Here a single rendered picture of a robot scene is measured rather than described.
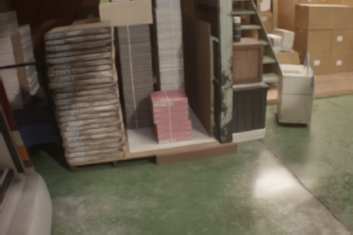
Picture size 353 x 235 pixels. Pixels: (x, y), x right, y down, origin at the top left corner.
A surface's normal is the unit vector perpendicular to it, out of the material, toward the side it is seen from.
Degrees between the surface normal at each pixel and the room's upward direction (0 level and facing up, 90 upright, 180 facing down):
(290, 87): 90
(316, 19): 90
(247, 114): 90
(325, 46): 90
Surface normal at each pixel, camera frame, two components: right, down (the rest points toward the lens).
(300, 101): -0.22, 0.36
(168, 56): 0.20, 0.35
